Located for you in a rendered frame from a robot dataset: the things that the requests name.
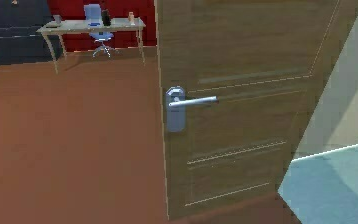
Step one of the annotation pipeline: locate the brown wooden room door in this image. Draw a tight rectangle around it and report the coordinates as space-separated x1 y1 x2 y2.
153 0 358 222

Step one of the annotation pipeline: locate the black bottle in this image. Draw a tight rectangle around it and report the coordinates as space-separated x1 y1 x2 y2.
101 9 112 27

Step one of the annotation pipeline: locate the blue office chair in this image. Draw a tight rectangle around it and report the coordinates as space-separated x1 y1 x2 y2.
83 3 116 59

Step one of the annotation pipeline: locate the pale grey desk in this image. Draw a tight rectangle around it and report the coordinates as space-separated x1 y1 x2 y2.
36 17 147 75

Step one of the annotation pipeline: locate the dark navy chest of drawers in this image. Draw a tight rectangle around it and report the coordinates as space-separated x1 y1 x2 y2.
0 0 64 66

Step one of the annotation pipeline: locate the silver door handle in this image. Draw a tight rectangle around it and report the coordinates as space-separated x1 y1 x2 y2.
165 86 219 133

